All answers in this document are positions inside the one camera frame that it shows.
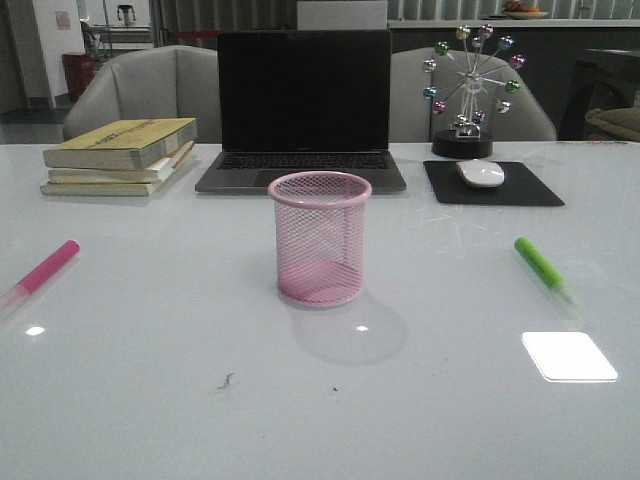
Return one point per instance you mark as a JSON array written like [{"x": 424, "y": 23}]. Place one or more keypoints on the cream book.
[
  {"x": 98, "y": 189},
  {"x": 155, "y": 173}
]

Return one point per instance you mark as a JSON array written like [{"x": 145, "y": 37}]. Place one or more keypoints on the grey armchair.
[
  {"x": 421, "y": 103},
  {"x": 164, "y": 82}
]

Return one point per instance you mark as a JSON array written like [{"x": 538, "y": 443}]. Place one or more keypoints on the right grey armchair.
[{"x": 421, "y": 103}]

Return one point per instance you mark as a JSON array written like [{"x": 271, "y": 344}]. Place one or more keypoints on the white box behind laptop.
[{"x": 342, "y": 15}]

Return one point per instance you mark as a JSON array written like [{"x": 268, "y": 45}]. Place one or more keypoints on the top yellow book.
[{"x": 123, "y": 144}]

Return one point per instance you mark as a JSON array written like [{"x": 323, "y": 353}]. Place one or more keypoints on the bottom cream book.
[{"x": 98, "y": 189}]

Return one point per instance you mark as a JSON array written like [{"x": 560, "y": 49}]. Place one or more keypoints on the white computer mouse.
[{"x": 481, "y": 173}]

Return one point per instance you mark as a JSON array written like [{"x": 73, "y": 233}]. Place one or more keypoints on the left grey armchair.
[{"x": 164, "y": 82}]

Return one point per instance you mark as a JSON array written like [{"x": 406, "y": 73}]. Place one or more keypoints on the ferris wheel desk ornament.
[{"x": 464, "y": 138}]

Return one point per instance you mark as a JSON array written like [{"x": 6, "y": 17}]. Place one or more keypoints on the beige cushion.
[{"x": 621, "y": 123}]

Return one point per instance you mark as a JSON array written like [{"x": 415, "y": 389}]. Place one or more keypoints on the fruit bowl on counter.
[{"x": 517, "y": 10}]

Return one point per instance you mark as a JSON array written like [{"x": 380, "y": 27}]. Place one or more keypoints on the pink mesh pen holder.
[{"x": 319, "y": 223}]

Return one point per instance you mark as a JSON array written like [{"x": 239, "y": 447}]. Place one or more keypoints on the pink highlighter pen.
[{"x": 37, "y": 277}]

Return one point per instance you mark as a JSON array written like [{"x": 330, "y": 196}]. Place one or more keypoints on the red trash bin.
[{"x": 79, "y": 72}]

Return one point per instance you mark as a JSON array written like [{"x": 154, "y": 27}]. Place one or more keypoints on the grey laptop computer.
[{"x": 294, "y": 101}]

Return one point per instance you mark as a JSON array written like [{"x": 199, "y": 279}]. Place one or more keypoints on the green highlighter pen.
[{"x": 543, "y": 269}]

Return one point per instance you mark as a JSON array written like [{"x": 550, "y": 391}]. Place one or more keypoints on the black mouse pad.
[{"x": 521, "y": 187}]

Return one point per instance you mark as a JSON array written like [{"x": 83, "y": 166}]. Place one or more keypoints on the middle cream book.
[{"x": 155, "y": 173}]

